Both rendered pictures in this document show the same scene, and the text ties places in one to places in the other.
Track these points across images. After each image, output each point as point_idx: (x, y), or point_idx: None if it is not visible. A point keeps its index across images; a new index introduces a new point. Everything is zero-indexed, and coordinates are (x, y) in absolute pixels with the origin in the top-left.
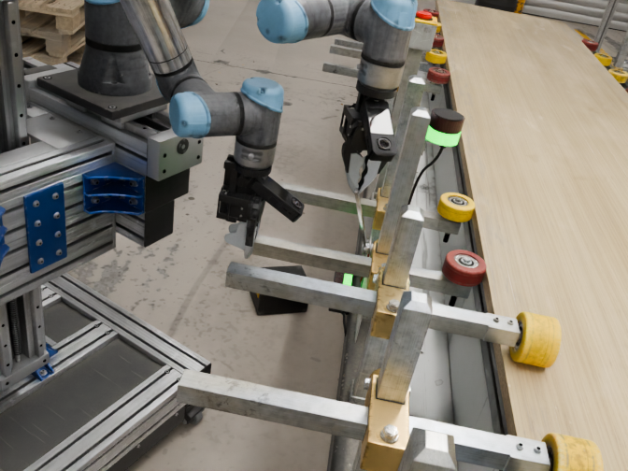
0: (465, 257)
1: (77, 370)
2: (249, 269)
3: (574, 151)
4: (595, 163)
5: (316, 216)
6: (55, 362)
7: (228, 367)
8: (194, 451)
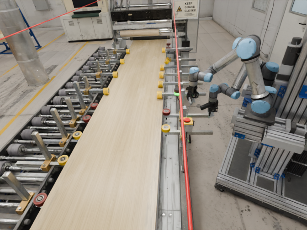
0: (166, 110)
1: (246, 170)
2: (202, 92)
3: (112, 170)
4: (107, 164)
5: None
6: (252, 169)
7: (216, 209)
8: (211, 179)
